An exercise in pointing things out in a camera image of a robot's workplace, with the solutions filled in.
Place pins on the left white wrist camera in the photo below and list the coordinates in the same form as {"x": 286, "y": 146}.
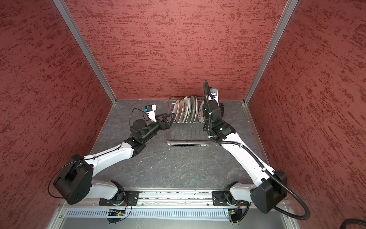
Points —
{"x": 150, "y": 111}

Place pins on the white slotted cable duct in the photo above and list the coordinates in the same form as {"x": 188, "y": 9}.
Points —
{"x": 137, "y": 213}

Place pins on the left corner aluminium profile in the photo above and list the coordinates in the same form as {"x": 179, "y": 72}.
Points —
{"x": 75, "y": 31}

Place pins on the corner aluminium profile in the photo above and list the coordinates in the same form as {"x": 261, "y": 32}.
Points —
{"x": 282, "y": 23}
{"x": 75, "y": 31}

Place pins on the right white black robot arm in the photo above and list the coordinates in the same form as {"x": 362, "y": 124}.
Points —
{"x": 264, "y": 193}

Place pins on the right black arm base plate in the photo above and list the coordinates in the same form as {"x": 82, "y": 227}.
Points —
{"x": 225, "y": 198}

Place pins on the right corner aluminium profile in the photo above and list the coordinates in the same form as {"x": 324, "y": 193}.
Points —
{"x": 282, "y": 23}

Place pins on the aluminium mounting rail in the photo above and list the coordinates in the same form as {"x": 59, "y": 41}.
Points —
{"x": 159, "y": 198}

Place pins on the brown leaf pattern plate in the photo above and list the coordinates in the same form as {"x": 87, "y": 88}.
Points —
{"x": 201, "y": 117}

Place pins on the plain cream white plate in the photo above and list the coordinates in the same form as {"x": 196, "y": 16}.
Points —
{"x": 193, "y": 114}

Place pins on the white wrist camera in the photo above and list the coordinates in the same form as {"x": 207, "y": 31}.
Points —
{"x": 213, "y": 95}
{"x": 150, "y": 111}

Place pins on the right small circuit board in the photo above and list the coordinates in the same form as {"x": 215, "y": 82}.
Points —
{"x": 234, "y": 214}

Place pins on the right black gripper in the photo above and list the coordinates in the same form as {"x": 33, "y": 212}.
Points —
{"x": 221, "y": 104}

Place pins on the left small circuit board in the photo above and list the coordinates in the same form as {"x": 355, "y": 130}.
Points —
{"x": 116, "y": 213}

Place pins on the metal wire dish rack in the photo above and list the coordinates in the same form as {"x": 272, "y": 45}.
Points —
{"x": 186, "y": 134}

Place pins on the strawberry pattern white plate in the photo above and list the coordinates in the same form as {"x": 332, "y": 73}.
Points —
{"x": 185, "y": 110}

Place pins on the orange sunburst plate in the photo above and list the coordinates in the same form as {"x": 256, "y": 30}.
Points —
{"x": 175, "y": 109}

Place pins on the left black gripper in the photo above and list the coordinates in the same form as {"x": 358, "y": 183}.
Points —
{"x": 167, "y": 125}

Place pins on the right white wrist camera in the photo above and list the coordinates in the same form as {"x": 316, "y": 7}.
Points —
{"x": 213, "y": 95}

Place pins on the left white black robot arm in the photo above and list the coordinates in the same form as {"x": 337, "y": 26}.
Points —
{"x": 75, "y": 181}

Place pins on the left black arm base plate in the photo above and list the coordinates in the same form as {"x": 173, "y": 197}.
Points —
{"x": 122, "y": 199}

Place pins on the small circuit board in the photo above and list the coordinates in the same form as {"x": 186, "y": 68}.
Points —
{"x": 234, "y": 214}
{"x": 116, "y": 213}

